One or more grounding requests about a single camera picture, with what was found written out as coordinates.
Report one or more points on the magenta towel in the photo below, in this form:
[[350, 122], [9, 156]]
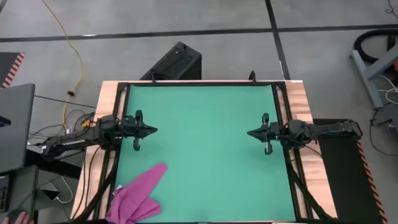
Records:
[[136, 196]]

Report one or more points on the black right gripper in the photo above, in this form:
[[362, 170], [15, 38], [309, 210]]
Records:
[[272, 130]]

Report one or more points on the green table mat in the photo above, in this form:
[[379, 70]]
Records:
[[202, 193]]

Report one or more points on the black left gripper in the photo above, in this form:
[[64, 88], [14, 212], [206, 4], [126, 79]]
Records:
[[133, 127]]

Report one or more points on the black metal table frame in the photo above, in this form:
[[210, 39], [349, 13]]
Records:
[[279, 85]]

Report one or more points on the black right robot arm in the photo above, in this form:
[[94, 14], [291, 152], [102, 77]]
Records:
[[329, 129]]

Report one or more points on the small black orange-striped floor mat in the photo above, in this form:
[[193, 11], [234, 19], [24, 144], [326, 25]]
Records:
[[7, 65]]

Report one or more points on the grey metal stand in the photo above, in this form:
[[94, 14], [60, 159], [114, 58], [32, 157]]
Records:
[[365, 79]]

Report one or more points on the dark keyboard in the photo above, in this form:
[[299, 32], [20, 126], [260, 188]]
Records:
[[3, 194]]

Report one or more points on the dark smartphone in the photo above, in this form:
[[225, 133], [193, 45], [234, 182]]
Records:
[[51, 194]]

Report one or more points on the black computer tower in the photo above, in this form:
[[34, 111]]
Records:
[[177, 62]]

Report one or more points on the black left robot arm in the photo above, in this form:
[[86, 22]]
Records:
[[71, 141]]

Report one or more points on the large black orange-striped floor mat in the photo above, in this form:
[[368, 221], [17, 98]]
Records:
[[342, 180]]

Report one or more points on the black desk base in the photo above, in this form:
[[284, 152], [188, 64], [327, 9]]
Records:
[[56, 169]]

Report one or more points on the black table clamp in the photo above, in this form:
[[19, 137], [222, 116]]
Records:
[[153, 79], [252, 77]]

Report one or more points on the grey laptop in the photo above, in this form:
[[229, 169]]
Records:
[[15, 140]]

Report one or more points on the black computer mouse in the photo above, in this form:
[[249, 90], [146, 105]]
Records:
[[15, 213]]

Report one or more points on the grey side desk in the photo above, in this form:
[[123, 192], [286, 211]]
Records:
[[25, 186]]

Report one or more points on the small black device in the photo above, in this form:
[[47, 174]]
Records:
[[3, 121]]

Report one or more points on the person's hand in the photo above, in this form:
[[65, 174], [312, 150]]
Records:
[[21, 219]]

